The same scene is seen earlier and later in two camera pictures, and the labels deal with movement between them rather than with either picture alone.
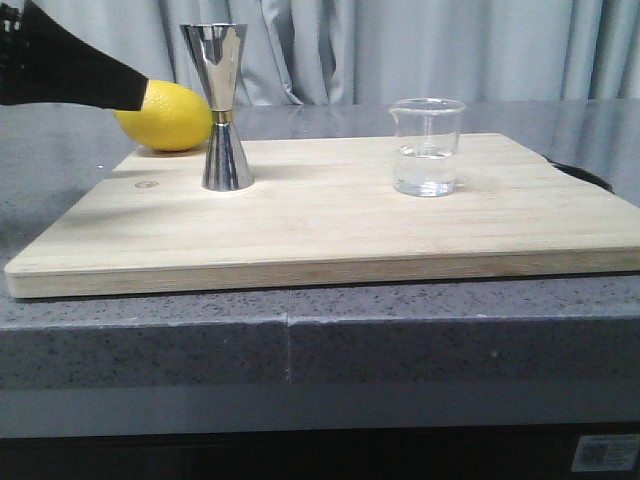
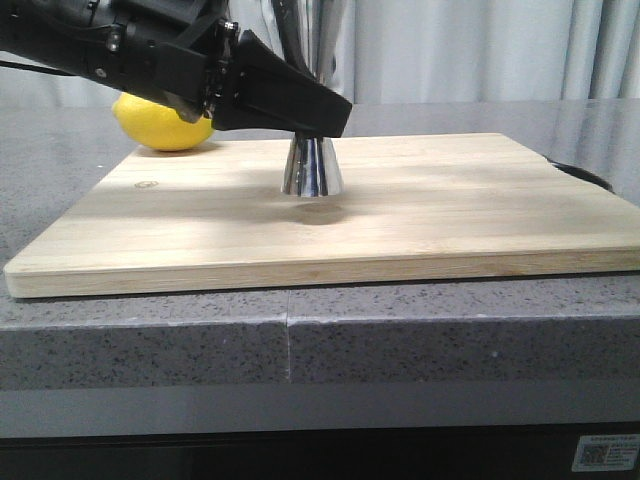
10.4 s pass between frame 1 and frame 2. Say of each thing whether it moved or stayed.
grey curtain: stayed
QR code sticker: stayed
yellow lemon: stayed
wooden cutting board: stayed
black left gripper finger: moved
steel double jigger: moved
